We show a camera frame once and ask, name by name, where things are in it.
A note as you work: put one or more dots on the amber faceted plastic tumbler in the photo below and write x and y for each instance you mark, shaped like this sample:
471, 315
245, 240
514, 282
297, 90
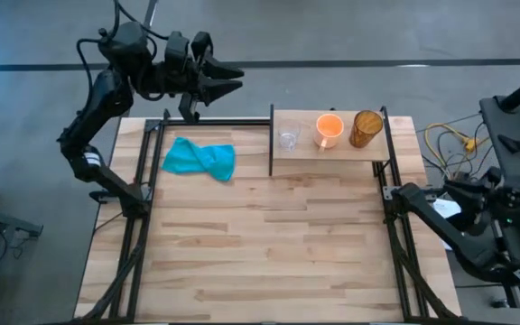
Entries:
365, 128

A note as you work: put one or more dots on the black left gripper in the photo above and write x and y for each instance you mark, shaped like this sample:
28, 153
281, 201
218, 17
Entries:
183, 81

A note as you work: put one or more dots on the white mug with orange inside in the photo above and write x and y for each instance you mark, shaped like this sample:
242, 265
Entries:
329, 128

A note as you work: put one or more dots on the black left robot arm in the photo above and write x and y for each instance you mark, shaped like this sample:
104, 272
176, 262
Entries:
106, 99

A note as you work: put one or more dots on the clear glass mug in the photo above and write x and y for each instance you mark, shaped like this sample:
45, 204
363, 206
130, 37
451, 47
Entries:
289, 135

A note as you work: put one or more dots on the wooden shelf with black legs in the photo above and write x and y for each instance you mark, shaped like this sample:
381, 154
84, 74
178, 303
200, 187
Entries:
332, 153

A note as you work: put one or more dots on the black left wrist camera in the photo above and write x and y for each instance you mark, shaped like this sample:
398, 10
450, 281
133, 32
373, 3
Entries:
177, 52

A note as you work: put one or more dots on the black aluminium table frame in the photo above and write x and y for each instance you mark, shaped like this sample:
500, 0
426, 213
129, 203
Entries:
142, 180

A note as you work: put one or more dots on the grey metal rod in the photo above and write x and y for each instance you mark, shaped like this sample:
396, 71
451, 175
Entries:
151, 11

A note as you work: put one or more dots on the grey desk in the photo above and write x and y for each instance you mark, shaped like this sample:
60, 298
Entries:
7, 221

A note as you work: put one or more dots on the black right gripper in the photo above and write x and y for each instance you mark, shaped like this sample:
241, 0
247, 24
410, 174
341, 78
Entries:
506, 196

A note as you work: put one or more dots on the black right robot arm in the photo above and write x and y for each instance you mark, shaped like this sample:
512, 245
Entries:
440, 225

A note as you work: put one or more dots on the silver metal corner bracket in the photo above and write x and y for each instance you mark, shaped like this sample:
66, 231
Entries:
390, 193

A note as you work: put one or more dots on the white paper sheet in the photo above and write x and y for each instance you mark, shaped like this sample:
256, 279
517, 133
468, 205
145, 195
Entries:
447, 208

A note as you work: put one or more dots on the teal cloth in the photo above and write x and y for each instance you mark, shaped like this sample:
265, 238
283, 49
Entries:
197, 158

